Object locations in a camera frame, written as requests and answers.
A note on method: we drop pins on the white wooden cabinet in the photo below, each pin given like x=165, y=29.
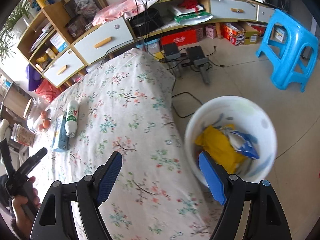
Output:
x=92, y=45

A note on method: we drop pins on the light blue milk carton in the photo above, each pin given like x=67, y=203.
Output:
x=60, y=139

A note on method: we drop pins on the black device on floor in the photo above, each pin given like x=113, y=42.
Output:
x=199, y=61

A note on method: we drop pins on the floral tablecloth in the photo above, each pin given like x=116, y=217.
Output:
x=125, y=106

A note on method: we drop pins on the colourful snack carton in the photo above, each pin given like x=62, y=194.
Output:
x=239, y=33

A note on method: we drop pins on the white green AD bottle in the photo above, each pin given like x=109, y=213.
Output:
x=71, y=124

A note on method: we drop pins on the blue plastic stool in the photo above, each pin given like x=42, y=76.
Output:
x=293, y=60

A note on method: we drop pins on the plastic jar of snacks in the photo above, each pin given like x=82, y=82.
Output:
x=22, y=135

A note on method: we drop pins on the yellow snack bag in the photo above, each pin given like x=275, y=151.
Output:
x=219, y=148

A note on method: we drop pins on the glass jar with oranges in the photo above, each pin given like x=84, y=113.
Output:
x=37, y=113

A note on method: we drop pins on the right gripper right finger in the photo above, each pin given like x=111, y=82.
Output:
x=215, y=176

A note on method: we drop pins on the left hand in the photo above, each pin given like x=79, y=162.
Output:
x=21, y=225

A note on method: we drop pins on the blue white wrapper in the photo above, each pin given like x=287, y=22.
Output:
x=240, y=142

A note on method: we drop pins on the red cardboard box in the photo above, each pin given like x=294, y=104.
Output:
x=181, y=39

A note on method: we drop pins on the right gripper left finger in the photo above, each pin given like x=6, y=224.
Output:
x=105, y=177

